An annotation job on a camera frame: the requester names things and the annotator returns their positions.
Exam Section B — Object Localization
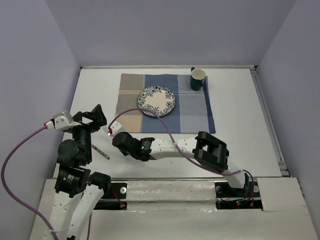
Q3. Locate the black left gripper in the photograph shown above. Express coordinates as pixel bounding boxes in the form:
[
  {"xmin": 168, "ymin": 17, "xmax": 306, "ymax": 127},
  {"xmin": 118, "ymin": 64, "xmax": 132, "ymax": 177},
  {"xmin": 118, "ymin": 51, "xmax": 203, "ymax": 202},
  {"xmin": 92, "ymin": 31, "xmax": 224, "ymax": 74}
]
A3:
[{"xmin": 69, "ymin": 103, "xmax": 107, "ymax": 162}]

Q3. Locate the black-handled fork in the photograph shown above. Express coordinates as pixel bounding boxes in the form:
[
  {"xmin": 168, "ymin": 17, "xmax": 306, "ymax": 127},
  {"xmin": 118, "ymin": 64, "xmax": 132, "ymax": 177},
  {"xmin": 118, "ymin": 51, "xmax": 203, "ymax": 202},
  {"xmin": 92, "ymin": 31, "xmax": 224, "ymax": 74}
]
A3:
[{"xmin": 101, "ymin": 126, "xmax": 111, "ymax": 136}]

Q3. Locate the blue floral plate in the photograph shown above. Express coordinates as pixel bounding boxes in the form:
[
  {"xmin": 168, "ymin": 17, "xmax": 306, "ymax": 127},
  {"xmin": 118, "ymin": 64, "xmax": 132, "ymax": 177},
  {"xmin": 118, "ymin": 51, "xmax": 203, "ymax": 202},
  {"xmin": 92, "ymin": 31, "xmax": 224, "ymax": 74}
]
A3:
[{"xmin": 137, "ymin": 85, "xmax": 176, "ymax": 117}]

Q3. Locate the blue patchwork cloth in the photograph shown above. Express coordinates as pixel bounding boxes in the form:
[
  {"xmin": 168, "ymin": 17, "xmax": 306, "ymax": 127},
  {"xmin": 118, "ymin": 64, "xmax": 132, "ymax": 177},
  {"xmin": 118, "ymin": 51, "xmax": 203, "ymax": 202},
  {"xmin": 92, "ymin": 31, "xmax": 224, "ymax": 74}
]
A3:
[{"xmin": 115, "ymin": 73, "xmax": 216, "ymax": 134}]

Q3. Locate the green mug white inside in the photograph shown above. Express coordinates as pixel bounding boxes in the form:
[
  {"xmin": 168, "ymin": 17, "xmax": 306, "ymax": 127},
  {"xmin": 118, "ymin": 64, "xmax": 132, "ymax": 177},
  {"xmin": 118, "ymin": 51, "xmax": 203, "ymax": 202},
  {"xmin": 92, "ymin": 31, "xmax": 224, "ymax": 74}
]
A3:
[{"xmin": 189, "ymin": 67, "xmax": 206, "ymax": 91}]

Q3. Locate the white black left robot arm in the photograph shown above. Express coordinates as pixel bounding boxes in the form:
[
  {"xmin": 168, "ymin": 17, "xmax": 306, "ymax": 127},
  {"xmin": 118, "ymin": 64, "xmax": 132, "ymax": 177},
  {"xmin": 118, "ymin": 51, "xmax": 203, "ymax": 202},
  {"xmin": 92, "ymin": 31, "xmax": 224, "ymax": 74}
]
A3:
[{"xmin": 42, "ymin": 104, "xmax": 111, "ymax": 240}]

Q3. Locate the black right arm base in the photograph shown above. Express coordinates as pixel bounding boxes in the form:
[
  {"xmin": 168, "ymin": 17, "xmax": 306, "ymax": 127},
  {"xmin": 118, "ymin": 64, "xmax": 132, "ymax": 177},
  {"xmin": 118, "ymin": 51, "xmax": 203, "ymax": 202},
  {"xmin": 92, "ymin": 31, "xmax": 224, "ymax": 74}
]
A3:
[{"xmin": 215, "ymin": 180, "xmax": 263, "ymax": 210}]

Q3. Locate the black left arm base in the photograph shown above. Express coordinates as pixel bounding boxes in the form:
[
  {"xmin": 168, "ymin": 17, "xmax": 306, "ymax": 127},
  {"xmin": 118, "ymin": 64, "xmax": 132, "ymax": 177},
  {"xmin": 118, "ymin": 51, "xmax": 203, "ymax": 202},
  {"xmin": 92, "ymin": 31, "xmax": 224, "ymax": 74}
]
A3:
[{"xmin": 94, "ymin": 181, "xmax": 128, "ymax": 211}]

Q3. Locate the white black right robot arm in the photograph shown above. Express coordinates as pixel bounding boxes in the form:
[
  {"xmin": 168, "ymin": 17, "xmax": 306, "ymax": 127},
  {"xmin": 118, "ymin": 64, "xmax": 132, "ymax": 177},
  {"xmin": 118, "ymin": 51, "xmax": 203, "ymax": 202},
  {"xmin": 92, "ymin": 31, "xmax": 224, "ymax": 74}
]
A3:
[{"xmin": 112, "ymin": 131, "xmax": 249, "ymax": 196}]

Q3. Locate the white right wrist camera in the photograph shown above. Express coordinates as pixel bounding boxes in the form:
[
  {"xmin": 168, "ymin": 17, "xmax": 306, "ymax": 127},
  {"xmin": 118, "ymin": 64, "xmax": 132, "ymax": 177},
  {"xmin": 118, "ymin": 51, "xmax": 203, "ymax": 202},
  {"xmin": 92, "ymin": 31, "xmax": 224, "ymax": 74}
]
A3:
[{"xmin": 107, "ymin": 121, "xmax": 125, "ymax": 136}]

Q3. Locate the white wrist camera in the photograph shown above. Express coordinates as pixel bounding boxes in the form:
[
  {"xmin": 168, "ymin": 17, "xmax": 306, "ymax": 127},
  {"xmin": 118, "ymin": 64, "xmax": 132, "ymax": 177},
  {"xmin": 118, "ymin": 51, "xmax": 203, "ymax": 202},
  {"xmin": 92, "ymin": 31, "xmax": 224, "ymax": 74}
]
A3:
[
  {"xmin": 44, "ymin": 110, "xmax": 81, "ymax": 131},
  {"xmin": 107, "ymin": 121, "xmax": 125, "ymax": 136}
]

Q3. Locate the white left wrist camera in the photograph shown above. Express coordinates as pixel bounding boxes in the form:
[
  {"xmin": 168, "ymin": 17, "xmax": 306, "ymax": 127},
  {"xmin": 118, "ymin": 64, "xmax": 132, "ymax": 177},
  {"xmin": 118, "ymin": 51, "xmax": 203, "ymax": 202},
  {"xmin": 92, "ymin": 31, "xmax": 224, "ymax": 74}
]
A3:
[{"xmin": 44, "ymin": 110, "xmax": 81, "ymax": 131}]

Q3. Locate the black-handled steak knife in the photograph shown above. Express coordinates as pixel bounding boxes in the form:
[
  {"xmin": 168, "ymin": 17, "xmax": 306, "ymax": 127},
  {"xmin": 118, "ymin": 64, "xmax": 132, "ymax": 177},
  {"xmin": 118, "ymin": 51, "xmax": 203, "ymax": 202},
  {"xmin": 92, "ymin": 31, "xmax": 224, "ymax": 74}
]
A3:
[{"xmin": 91, "ymin": 144, "xmax": 110, "ymax": 160}]

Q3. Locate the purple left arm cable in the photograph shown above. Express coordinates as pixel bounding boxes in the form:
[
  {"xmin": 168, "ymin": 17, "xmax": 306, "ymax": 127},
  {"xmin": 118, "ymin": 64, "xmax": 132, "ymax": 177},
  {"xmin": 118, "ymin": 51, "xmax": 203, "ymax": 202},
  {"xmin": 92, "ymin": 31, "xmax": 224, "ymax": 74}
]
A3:
[{"xmin": 1, "ymin": 123, "xmax": 121, "ymax": 240}]

